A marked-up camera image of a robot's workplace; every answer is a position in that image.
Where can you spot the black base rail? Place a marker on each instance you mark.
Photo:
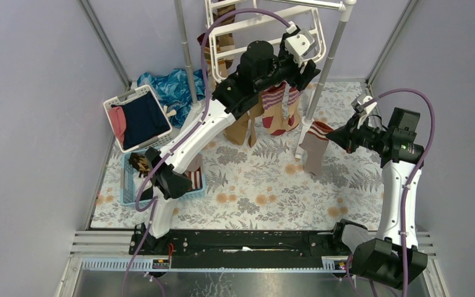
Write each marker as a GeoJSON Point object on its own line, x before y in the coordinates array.
{"type": "Point", "coordinates": [240, 249]}

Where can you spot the dark navy cloth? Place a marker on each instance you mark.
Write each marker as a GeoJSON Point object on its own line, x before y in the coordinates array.
{"type": "Point", "coordinates": [145, 120]}

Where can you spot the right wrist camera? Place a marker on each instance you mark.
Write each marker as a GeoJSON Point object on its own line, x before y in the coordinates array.
{"type": "Point", "coordinates": [363, 105]}

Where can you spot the white sock hanger frame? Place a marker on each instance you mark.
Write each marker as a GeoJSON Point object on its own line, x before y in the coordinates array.
{"type": "Point", "coordinates": [271, 31]}

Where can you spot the pink cloth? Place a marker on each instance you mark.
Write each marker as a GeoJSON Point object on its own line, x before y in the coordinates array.
{"type": "Point", "coordinates": [118, 122]}

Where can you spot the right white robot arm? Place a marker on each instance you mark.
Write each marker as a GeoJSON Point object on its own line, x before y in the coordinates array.
{"type": "Point", "coordinates": [391, 256]}

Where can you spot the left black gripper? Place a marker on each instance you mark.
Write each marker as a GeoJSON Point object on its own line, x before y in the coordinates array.
{"type": "Point", "coordinates": [304, 74]}

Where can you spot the silver drying rack stand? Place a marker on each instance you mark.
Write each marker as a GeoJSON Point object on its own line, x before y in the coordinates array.
{"type": "Point", "coordinates": [250, 17]}

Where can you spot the blue laundry basket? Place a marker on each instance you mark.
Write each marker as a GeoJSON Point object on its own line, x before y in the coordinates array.
{"type": "Point", "coordinates": [127, 187]}

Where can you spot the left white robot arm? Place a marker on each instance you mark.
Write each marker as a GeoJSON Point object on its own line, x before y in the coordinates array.
{"type": "Point", "coordinates": [259, 69]}

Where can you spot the striped green tan sock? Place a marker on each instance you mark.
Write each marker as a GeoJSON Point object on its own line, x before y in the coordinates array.
{"type": "Point", "coordinates": [223, 63]}

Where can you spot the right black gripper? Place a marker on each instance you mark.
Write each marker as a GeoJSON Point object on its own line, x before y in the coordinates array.
{"type": "Point", "coordinates": [339, 135]}

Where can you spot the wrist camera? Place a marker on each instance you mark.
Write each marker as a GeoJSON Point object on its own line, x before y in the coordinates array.
{"type": "Point", "coordinates": [363, 105]}
{"type": "Point", "coordinates": [299, 43]}

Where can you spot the pile of socks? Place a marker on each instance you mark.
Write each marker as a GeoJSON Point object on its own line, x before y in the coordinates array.
{"type": "Point", "coordinates": [141, 167]}

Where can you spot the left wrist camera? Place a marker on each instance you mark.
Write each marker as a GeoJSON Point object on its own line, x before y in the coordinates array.
{"type": "Point", "coordinates": [299, 43]}

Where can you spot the red striped sock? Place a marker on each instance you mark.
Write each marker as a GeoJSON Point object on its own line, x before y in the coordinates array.
{"type": "Point", "coordinates": [294, 116]}
{"type": "Point", "coordinates": [272, 102]}

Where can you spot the tan ribbed sock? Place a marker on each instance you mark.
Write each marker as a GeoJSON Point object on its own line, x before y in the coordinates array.
{"type": "Point", "coordinates": [237, 131]}

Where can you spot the white laundry basket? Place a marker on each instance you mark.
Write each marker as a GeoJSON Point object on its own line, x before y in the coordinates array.
{"type": "Point", "coordinates": [128, 97]}

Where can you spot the blue patterned cloth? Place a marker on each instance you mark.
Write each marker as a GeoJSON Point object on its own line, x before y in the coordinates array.
{"type": "Point", "coordinates": [174, 92]}

